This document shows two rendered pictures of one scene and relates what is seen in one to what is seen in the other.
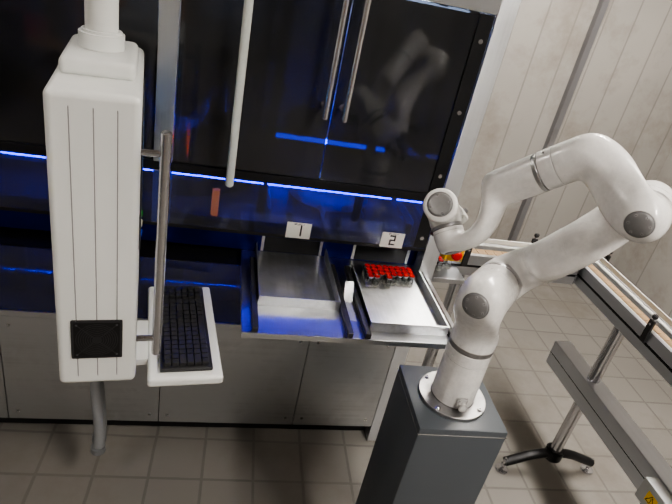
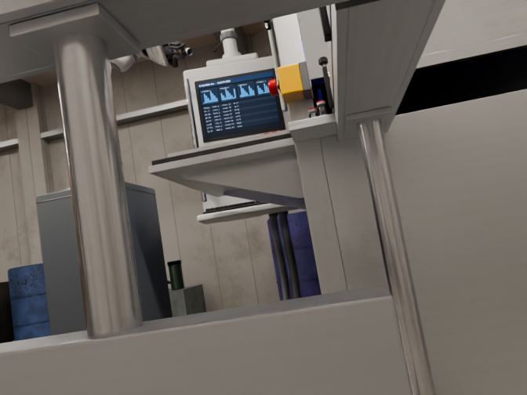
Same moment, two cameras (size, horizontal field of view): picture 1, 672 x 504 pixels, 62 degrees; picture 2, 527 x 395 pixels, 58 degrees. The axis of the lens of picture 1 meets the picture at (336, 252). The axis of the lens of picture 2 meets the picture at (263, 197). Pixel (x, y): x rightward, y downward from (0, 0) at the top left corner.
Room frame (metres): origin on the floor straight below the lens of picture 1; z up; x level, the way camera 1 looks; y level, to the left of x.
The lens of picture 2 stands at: (2.20, -1.50, 0.60)
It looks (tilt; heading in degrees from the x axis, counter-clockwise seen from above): 7 degrees up; 113
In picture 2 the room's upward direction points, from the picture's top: 9 degrees counter-clockwise
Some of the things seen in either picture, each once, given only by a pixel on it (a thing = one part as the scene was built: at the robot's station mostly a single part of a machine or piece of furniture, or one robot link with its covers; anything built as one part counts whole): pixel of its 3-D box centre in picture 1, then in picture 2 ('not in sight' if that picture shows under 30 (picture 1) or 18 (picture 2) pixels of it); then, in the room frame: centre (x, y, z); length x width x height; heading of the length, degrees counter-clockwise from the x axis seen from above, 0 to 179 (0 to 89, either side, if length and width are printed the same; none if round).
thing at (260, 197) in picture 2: not in sight; (268, 201); (1.52, 0.18, 0.80); 0.34 x 0.03 x 0.13; 15
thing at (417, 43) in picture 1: (402, 101); not in sight; (1.78, -0.10, 1.51); 0.43 x 0.01 x 0.59; 105
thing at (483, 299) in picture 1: (480, 312); not in sight; (1.19, -0.39, 1.16); 0.19 x 0.12 x 0.24; 151
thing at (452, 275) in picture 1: (443, 271); (319, 127); (1.92, -0.43, 0.87); 0.14 x 0.13 x 0.02; 15
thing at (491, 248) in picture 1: (499, 253); (363, 52); (2.09, -0.66, 0.92); 0.69 x 0.15 x 0.16; 105
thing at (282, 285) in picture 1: (295, 274); not in sight; (1.62, 0.12, 0.90); 0.34 x 0.26 x 0.04; 15
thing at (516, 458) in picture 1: (550, 459); not in sight; (1.88, -1.15, 0.07); 0.50 x 0.08 x 0.14; 105
